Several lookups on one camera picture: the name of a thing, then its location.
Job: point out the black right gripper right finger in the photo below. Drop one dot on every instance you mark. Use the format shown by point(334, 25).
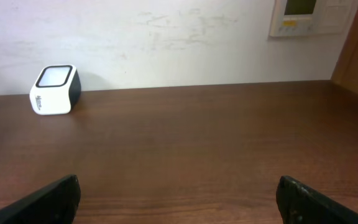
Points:
point(300, 204)

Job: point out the white wall control panel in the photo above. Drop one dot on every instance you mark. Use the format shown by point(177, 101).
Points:
point(301, 18)

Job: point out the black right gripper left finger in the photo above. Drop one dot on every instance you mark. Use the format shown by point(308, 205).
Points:
point(56, 203)

